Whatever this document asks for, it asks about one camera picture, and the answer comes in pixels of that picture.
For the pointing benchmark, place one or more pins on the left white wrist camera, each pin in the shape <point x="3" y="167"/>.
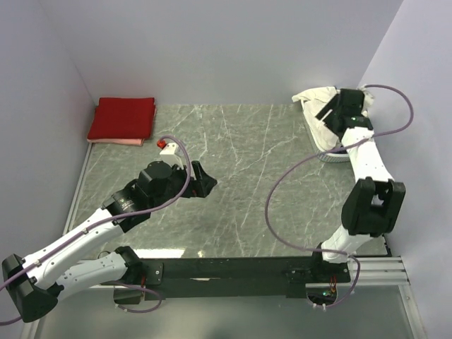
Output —
<point x="171" y="153"/>

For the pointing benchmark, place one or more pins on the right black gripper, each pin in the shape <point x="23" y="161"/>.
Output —
<point x="331" y="105"/>

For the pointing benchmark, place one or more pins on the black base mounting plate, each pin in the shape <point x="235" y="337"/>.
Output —
<point x="234" y="277"/>

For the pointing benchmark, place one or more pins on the folded pink t shirt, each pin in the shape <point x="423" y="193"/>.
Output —
<point x="120" y="142"/>

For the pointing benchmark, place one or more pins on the white plastic laundry basket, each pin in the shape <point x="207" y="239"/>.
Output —
<point x="319" y="152"/>

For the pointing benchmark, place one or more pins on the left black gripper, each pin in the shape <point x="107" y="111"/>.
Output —
<point x="202" y="185"/>

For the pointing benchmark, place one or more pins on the folded red t shirt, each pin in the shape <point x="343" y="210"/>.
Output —
<point x="122" y="103"/>

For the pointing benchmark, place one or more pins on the aluminium extrusion rail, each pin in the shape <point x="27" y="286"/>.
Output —
<point x="382" y="271"/>

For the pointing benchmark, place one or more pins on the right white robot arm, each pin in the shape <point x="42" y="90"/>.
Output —
<point x="372" y="207"/>

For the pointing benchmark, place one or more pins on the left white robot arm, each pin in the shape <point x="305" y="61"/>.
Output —
<point x="38" y="281"/>

